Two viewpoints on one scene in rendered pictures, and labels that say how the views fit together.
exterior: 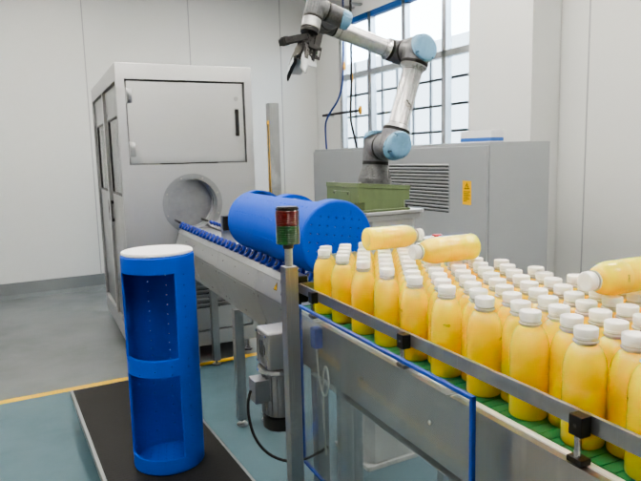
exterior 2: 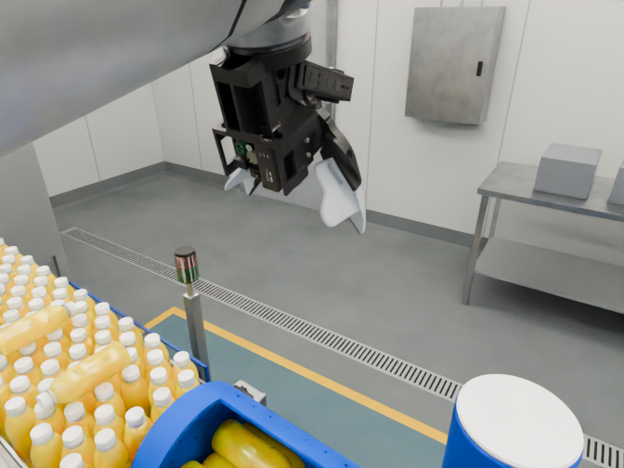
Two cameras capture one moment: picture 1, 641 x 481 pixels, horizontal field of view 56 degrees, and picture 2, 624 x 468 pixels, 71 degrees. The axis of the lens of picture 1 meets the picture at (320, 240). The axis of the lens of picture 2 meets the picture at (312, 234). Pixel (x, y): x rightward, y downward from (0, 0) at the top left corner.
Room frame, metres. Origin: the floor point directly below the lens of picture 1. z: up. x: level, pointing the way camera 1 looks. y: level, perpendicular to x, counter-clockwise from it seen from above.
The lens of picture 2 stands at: (2.79, -0.13, 1.89)
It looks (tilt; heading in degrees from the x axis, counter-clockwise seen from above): 27 degrees down; 151
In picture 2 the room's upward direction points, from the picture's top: straight up
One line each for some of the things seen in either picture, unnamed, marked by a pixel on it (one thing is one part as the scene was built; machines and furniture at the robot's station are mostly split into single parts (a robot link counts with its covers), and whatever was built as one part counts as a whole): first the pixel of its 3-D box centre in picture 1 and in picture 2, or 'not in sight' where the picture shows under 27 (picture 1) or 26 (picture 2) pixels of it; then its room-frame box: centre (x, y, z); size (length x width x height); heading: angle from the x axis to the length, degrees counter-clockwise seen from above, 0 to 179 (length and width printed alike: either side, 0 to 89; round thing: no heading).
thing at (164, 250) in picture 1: (156, 251); (516, 417); (2.38, 0.65, 1.03); 0.28 x 0.28 x 0.01
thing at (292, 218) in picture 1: (287, 218); (186, 258); (1.60, 0.09, 1.23); 0.06 x 0.06 x 0.04
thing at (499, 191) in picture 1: (409, 241); not in sight; (4.59, -0.68, 0.72); 2.15 x 0.54 x 1.45; 28
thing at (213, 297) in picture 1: (215, 320); not in sight; (3.96, 0.73, 0.31); 0.06 x 0.06 x 0.63; 25
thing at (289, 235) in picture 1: (287, 234); (188, 271); (1.60, 0.09, 1.18); 0.06 x 0.06 x 0.05
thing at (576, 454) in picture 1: (579, 438); not in sight; (0.90, -0.40, 0.94); 0.03 x 0.02 x 0.08; 25
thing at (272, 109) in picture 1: (277, 247); not in sight; (3.59, 0.26, 0.85); 0.06 x 0.06 x 1.70; 25
